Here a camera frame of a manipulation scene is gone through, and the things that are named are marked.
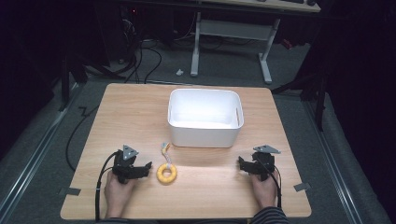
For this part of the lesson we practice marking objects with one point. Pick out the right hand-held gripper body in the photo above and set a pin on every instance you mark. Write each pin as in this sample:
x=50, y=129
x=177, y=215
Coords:
x=264, y=161

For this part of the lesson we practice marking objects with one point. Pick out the white crumpled scrap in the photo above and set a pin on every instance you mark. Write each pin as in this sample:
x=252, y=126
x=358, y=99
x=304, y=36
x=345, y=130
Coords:
x=179, y=72

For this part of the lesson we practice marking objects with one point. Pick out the grey tape strip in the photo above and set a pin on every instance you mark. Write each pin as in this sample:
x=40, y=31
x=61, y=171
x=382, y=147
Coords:
x=302, y=186
x=72, y=191

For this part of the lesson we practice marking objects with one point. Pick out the white-legged desk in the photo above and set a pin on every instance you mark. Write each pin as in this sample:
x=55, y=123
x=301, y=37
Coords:
x=233, y=31

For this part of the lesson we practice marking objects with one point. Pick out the person's right hand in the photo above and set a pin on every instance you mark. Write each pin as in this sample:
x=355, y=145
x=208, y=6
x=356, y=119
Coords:
x=264, y=191

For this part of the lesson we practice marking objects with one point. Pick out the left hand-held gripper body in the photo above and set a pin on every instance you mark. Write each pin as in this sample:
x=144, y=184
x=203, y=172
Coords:
x=126, y=163

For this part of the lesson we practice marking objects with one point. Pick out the black stand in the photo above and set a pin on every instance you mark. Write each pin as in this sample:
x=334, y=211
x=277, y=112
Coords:
x=67, y=84
x=314, y=93

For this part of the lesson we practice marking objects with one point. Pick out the person's left hand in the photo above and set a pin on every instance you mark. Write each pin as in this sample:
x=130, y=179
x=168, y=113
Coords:
x=116, y=194

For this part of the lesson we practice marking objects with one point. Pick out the person's right striped sleeve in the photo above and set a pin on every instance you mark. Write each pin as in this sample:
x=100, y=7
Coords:
x=268, y=216

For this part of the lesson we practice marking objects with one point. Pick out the white plastic bin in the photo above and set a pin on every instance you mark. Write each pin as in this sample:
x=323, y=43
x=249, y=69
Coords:
x=205, y=118

